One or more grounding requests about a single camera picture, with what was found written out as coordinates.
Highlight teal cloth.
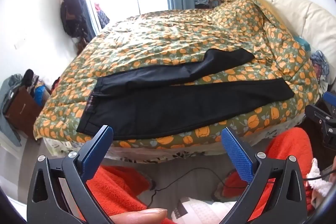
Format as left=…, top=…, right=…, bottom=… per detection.
left=295, top=35, right=312, bottom=51

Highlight blue patterned cloth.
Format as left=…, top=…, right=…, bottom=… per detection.
left=310, top=50, right=330, bottom=78

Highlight person's orange fleece trousers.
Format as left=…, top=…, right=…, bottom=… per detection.
left=85, top=127, right=314, bottom=224

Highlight brown wooden cabinet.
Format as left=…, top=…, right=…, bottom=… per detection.
left=5, top=87, right=43, bottom=139

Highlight cream padded headboard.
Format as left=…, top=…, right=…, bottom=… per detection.
left=236, top=0, right=336, bottom=56

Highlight blue plastic bag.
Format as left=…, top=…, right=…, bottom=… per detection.
left=34, top=85, right=52, bottom=107

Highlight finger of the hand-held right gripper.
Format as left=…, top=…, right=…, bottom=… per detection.
left=323, top=91, right=336, bottom=105
left=305, top=104, right=336, bottom=132

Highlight black pants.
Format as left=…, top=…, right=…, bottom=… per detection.
left=76, top=48, right=294, bottom=140

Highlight blue padded jacket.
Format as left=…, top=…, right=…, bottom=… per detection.
left=94, top=2, right=111, bottom=28

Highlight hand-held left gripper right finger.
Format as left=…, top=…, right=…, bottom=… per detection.
left=221, top=127, right=307, bottom=224

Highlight person's left hand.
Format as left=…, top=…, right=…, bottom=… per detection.
left=109, top=208, right=168, bottom=224

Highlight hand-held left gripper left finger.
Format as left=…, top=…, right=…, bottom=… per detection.
left=26, top=125, right=116, bottom=224

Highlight leaf print bed sheet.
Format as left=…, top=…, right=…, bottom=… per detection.
left=43, top=119, right=290, bottom=165

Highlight orange floral quilt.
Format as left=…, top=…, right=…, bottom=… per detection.
left=34, top=0, right=319, bottom=159

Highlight dark clothes heap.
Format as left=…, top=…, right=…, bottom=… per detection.
left=22, top=69, right=40, bottom=94

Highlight dark hanging coats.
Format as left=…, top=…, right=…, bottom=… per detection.
left=60, top=0, right=91, bottom=38

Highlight black cable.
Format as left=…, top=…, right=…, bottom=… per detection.
left=146, top=168, right=263, bottom=208

